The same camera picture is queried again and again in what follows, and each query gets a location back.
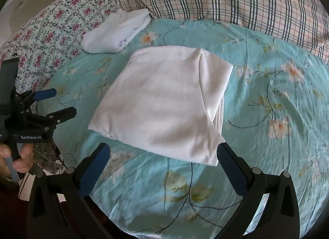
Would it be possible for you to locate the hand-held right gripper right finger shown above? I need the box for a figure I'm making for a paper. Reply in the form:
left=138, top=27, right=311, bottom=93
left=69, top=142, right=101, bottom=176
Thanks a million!
left=217, top=142, right=300, bottom=239

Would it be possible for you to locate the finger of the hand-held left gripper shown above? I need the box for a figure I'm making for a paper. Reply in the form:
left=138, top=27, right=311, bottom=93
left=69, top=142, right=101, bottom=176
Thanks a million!
left=25, top=107, right=78, bottom=127
left=24, top=88, right=57, bottom=106

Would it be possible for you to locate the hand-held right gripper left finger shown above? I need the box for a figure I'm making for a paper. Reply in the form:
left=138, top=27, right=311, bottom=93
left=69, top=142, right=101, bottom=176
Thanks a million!
left=26, top=142, right=111, bottom=239

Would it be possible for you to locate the large white garment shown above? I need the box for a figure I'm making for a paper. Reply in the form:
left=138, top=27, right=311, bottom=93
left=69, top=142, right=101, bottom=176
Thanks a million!
left=88, top=46, right=234, bottom=166

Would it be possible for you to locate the person's left hand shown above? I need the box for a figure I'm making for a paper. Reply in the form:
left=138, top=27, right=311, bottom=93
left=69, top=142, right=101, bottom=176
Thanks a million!
left=0, top=143, right=34, bottom=178

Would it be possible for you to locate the turquoise floral bedsheet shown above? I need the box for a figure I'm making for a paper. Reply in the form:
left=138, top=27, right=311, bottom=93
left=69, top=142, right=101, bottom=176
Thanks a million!
left=49, top=18, right=329, bottom=237

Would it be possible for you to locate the pink floral pillow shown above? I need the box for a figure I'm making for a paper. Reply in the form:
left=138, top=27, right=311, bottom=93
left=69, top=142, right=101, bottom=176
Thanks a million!
left=0, top=0, right=126, bottom=93

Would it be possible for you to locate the small folded white cloth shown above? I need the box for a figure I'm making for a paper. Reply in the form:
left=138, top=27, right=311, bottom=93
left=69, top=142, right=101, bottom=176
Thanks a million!
left=82, top=8, right=152, bottom=54

